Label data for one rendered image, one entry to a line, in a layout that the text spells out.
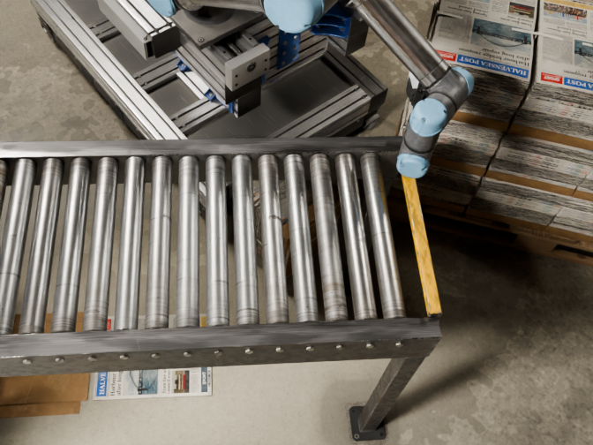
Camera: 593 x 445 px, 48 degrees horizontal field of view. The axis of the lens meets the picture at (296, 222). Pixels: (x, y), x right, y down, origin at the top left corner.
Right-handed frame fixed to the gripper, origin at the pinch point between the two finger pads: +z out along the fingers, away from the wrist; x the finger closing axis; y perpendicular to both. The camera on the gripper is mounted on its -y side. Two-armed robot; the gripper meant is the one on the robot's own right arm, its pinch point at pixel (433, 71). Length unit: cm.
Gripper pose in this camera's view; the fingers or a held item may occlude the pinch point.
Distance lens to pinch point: 184.9
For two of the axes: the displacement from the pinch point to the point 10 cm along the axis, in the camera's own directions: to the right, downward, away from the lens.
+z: 2.7, -8.1, 5.1
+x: -9.6, -2.7, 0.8
